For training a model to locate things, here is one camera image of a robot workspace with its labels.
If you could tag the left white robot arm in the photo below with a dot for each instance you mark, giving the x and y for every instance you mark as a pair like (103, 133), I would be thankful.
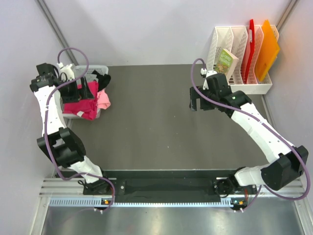
(54, 87)

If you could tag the green book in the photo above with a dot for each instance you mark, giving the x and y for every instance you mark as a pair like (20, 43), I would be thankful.
(226, 64)

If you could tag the light pink t shirt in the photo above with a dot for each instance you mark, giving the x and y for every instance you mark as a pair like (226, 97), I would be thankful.
(103, 101)

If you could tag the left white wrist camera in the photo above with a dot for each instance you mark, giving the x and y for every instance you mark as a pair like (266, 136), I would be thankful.
(66, 72)

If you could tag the magenta t shirt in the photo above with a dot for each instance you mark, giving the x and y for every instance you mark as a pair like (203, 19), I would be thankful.
(85, 108)

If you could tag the white laundry basket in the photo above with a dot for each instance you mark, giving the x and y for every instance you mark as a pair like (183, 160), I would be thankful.
(91, 77)

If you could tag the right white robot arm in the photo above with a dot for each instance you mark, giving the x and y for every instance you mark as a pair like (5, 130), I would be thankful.
(285, 162)

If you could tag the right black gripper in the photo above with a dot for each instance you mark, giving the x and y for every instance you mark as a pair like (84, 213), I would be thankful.
(193, 96)

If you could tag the orange folder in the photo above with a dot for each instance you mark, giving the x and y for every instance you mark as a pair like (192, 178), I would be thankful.
(268, 51)

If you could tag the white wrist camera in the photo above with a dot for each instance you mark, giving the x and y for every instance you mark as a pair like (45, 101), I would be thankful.
(66, 72)
(205, 74)

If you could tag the black t shirt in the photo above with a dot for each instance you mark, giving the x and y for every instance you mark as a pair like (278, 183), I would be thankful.
(103, 80)

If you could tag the white file organizer rack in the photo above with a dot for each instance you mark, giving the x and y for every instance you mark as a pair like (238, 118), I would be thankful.
(234, 39)

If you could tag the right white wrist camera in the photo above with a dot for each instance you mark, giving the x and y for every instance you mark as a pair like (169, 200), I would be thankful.
(205, 74)

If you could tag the red folder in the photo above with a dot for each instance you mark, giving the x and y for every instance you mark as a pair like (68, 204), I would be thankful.
(249, 51)

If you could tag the aluminium frame rail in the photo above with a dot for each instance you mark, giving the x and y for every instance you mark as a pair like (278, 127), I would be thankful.
(169, 203)

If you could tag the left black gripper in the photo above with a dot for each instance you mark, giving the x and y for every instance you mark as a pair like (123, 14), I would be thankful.
(84, 93)

